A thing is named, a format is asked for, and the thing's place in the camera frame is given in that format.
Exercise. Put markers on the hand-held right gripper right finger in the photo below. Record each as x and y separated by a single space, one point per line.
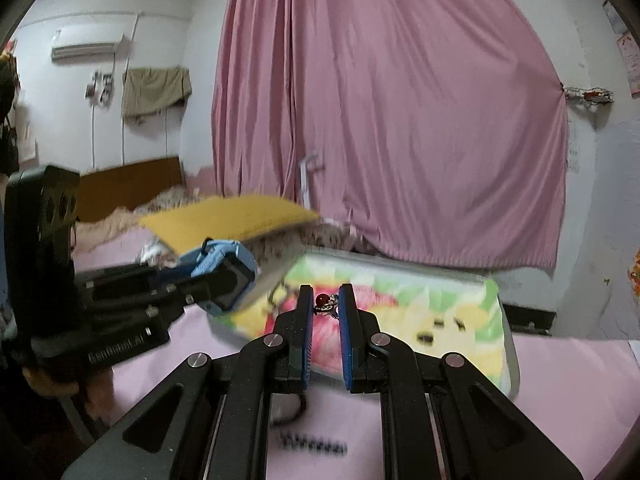
345 340

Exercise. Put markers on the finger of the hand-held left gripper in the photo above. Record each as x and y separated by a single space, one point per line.
192 265
200 296

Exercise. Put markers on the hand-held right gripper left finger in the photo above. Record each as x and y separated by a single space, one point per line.
307 332

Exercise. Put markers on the blue smart watch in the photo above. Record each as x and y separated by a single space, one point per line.
235 280

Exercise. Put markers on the grey box with colourful lining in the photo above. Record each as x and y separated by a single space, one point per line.
430 320

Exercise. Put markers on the black zigzag hair band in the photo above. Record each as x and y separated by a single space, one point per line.
312 444

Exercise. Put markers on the person's left hand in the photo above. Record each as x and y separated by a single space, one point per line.
50 385

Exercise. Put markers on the yellow pillow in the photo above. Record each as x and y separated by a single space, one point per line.
225 220

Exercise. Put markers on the beige floral blanket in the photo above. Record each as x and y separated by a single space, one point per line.
115 225

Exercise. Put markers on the floral pillow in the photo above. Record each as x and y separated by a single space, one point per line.
325 237

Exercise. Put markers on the wooden headboard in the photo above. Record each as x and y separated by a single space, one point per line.
130 185

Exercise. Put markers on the white folding lamp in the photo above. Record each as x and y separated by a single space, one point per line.
306 180

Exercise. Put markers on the dark hanging garment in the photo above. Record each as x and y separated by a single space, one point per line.
7 125

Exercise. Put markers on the olive hanging cloth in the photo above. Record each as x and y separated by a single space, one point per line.
155 90

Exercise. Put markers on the pink bed sheet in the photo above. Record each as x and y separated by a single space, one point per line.
560 390

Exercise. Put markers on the white air conditioner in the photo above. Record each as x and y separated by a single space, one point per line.
85 50

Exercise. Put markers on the pink curtain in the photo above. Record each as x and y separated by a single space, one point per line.
400 110

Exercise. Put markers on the white wall-mounted device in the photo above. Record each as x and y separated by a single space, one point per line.
100 87

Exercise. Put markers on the cartoon wall poster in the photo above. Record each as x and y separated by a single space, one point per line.
635 272

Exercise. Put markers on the small wall calendar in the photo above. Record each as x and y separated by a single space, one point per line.
573 145

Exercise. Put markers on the group of wall certificates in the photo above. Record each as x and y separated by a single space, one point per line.
627 55

